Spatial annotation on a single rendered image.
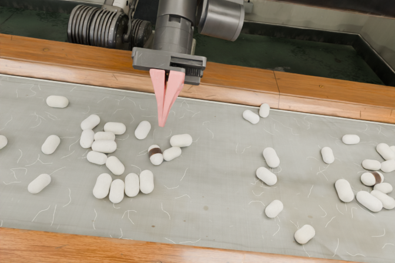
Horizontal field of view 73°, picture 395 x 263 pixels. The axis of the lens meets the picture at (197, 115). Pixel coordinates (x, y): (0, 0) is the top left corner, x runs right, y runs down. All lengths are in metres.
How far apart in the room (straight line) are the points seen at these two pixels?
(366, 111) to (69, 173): 0.60
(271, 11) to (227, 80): 2.03
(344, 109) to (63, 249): 0.57
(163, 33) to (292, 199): 0.32
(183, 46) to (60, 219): 0.28
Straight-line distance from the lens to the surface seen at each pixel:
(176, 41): 0.38
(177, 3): 0.41
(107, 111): 0.53
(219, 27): 0.42
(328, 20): 2.81
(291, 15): 2.66
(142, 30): 1.01
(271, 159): 0.47
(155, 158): 0.43
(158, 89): 0.37
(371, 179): 0.54
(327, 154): 0.53
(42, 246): 0.38
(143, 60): 0.37
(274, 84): 0.62
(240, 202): 0.43
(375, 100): 0.72
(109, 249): 0.36
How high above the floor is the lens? 1.10
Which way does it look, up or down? 43 degrees down
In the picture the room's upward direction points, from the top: 10 degrees clockwise
